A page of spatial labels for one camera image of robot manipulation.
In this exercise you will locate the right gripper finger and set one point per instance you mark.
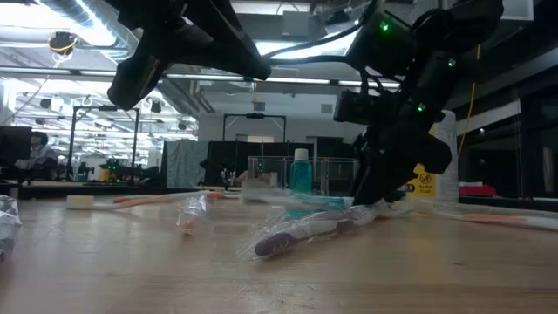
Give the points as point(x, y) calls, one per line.
point(361, 174)
point(381, 183)

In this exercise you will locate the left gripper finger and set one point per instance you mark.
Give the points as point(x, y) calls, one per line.
point(235, 39)
point(218, 61)

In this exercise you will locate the clear acrylic organizer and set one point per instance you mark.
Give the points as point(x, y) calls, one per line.
point(331, 174)

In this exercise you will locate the teal mouthwash bottle white cap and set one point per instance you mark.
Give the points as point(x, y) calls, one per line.
point(301, 174)

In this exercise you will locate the small plastic wrapper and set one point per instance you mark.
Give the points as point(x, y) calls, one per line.
point(192, 216)

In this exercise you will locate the orange white toothbrush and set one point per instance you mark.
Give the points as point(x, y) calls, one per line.
point(139, 200)

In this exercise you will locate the plastic at edge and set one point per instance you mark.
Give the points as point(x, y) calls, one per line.
point(8, 227)

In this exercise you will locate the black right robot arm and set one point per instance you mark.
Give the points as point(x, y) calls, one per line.
point(457, 26)

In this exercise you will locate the white yellow wipes canister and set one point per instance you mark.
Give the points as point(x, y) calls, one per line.
point(444, 183)

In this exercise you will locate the grey ceiling box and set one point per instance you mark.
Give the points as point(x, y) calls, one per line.
point(296, 24)

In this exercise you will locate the black ceiling spotlight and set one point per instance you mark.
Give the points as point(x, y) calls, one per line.
point(45, 103)
point(155, 107)

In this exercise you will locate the black bar with light tubes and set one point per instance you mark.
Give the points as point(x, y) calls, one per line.
point(296, 80)

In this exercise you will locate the red box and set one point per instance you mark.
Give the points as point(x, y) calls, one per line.
point(477, 191)

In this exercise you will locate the black partition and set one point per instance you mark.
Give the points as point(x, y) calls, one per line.
point(231, 161)

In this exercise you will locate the grey curtain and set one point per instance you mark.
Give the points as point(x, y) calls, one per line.
point(185, 163)

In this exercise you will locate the person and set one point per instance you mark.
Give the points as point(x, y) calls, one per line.
point(41, 152)

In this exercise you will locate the white ceiling vent box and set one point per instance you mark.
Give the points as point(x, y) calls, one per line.
point(521, 9)

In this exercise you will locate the black background monitor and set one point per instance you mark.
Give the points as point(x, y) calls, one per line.
point(15, 146)

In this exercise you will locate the grey wall vent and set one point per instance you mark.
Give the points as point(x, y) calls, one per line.
point(259, 106)
point(326, 108)

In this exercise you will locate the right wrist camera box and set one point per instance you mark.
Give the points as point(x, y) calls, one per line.
point(349, 107)

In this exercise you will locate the black gantry frame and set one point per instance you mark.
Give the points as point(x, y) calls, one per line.
point(255, 115)
point(104, 108)

